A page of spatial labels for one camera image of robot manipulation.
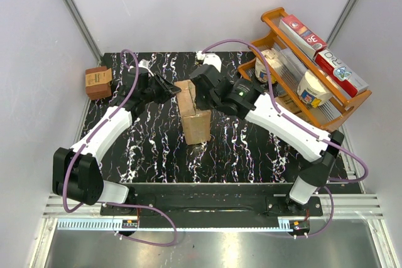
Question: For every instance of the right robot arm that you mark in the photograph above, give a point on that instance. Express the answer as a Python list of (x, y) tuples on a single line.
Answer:
[(247, 100)]

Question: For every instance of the beige cleaning pad pack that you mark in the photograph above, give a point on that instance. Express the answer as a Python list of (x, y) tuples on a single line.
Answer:
[(286, 102), (299, 113)]

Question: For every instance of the brown cardboard express box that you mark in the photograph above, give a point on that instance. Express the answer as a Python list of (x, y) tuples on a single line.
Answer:
[(195, 122)]

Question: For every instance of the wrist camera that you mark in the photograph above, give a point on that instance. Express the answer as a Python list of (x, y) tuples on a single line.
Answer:
[(209, 59), (144, 64)]

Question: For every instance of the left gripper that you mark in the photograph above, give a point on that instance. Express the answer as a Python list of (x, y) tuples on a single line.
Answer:
[(167, 89)]

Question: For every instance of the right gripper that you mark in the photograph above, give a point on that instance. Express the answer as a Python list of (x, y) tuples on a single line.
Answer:
[(200, 103)]

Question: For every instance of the lower beige cleaning pad pack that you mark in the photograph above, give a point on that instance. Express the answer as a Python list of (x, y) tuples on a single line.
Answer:
[(299, 113)]

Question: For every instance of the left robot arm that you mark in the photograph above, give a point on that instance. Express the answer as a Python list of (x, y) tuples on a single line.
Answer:
[(77, 170)]

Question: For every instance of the red silver toothpaste box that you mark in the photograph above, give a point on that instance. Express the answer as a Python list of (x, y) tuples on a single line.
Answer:
[(340, 73)]

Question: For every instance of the upper beige cleaning pad pack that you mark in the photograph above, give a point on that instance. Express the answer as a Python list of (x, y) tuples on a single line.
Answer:
[(286, 102)]

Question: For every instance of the orange wooden shelf rack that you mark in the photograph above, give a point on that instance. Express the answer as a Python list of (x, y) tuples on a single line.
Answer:
[(329, 116)]

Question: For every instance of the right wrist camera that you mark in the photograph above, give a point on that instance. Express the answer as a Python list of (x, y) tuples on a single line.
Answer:
[(209, 59)]

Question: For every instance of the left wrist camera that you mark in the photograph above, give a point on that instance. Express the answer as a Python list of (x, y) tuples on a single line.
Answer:
[(144, 64)]

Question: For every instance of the red white toothpaste box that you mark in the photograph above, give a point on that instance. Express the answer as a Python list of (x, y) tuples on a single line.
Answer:
[(304, 38)]

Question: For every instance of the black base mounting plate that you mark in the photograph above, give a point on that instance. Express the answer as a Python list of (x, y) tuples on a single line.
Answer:
[(207, 206)]

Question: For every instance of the red cleaning pad pack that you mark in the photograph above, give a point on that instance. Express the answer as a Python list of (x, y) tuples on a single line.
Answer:
[(98, 82)]

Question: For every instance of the right toilet paper roll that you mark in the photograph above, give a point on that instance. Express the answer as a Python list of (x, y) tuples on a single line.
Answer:
[(312, 91)]

